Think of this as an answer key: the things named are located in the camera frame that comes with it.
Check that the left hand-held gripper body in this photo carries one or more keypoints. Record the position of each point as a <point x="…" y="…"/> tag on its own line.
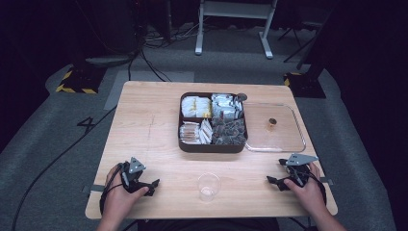
<point x="133" y="179"/>

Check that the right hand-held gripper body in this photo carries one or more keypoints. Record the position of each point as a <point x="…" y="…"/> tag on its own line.
<point x="300" y="170"/>

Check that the person's left hand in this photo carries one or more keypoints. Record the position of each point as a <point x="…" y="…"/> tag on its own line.
<point x="120" y="199"/>

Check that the person's right hand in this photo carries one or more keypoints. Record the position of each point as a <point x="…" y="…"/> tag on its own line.
<point x="306" y="195"/>

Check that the clear lid with knob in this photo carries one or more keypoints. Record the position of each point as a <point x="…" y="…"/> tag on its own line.
<point x="272" y="138"/>

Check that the clear plastic cup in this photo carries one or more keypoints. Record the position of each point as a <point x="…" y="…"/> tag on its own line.
<point x="208" y="187"/>

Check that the pile of dark grey packets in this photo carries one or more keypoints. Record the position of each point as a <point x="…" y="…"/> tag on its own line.
<point x="229" y="131"/>

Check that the pile of clear stick packets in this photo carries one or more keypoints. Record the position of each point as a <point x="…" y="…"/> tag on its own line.
<point x="194" y="132"/>

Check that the brown divided tray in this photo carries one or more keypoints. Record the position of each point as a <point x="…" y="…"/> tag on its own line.
<point x="211" y="148"/>

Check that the person's dark clothing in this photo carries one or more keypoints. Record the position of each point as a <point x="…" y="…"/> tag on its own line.
<point x="208" y="224"/>

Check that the pile of silver packets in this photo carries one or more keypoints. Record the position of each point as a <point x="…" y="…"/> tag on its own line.
<point x="226" y="106"/>

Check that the yellow black striped stand base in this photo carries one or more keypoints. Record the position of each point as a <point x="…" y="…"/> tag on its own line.
<point x="303" y="84"/>
<point x="80" y="82"/>

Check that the pile of white yellow packets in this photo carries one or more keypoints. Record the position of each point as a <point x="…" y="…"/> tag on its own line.
<point x="195" y="106"/>

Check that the black tripod stand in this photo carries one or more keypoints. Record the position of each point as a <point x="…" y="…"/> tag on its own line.
<point x="296" y="41"/>

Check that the white desk frame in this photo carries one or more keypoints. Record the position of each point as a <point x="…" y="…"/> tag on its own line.
<point x="235" y="12"/>

